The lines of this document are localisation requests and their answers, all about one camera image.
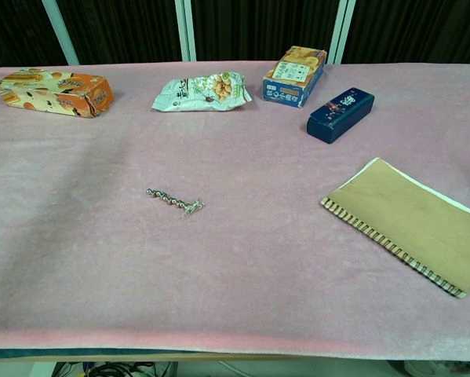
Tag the pink table cloth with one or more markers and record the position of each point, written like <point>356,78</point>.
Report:
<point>234,275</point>

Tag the white nut snack bag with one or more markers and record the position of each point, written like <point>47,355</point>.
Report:
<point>203,92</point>

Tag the blue and orange cracker box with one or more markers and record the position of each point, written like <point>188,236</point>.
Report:
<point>293,78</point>

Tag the dark blue long box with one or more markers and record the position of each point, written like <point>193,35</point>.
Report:
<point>340,114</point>

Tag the black pleated curtain panel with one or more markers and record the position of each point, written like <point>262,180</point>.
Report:
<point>415,29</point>
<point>121,29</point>
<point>15,31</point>
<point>266,25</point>

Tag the brown spiral notebook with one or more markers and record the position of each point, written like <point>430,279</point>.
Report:
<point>407,220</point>

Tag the orange biscuit box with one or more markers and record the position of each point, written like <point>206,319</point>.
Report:
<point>54,92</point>

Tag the white partition post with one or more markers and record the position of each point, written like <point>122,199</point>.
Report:
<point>185,31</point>
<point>342,31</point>
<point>62,35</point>

